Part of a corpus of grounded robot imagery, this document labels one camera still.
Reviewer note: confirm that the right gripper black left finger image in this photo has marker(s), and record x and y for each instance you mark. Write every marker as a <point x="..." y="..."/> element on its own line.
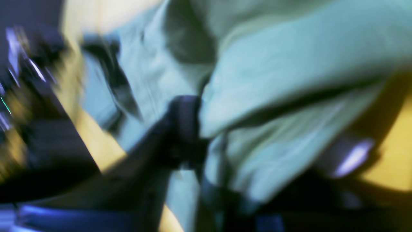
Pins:
<point x="130" y="196"/>

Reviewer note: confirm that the yellow table cloth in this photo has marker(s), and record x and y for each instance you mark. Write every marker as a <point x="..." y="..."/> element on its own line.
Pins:
<point x="93" y="138"/>

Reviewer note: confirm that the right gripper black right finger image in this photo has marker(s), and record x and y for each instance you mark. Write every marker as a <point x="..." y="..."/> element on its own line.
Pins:
<point x="324" y="199"/>

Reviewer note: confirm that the green T-shirt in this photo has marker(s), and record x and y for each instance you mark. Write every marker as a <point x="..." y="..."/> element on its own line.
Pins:
<point x="289" y="64"/>

